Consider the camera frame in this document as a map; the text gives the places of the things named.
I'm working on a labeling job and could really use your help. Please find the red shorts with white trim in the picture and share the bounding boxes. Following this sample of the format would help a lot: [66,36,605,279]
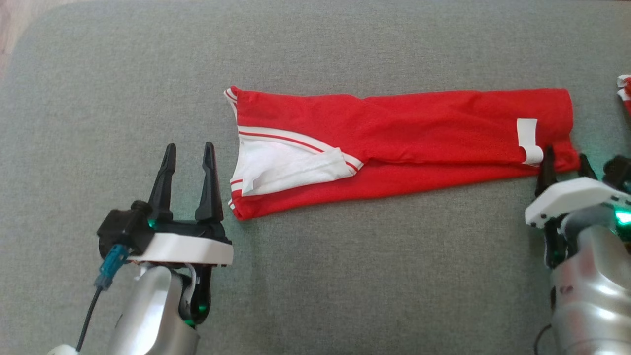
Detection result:
[616,74,631,117]

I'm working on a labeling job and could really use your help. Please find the black camera cable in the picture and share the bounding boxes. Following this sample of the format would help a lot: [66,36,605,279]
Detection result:
[76,286,103,354]
[534,323,554,355]

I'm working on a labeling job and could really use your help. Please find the red Bulls 23 jersey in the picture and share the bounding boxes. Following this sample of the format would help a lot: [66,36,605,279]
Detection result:
[224,86,582,221]

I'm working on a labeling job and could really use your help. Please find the blue left camera cable plug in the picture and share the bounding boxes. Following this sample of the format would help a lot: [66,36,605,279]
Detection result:
[94,244,130,290]

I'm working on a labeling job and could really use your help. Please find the black right camera cable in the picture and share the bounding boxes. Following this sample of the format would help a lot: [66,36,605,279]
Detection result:
[534,323,554,355]

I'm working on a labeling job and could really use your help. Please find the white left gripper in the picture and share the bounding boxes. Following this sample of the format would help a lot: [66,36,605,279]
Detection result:
[130,142,235,327]

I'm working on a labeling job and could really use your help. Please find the black left camera cable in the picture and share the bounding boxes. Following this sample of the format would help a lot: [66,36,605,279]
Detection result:
[76,286,103,354]

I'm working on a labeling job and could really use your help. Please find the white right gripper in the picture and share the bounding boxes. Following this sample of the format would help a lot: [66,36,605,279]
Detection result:
[525,145,631,270]

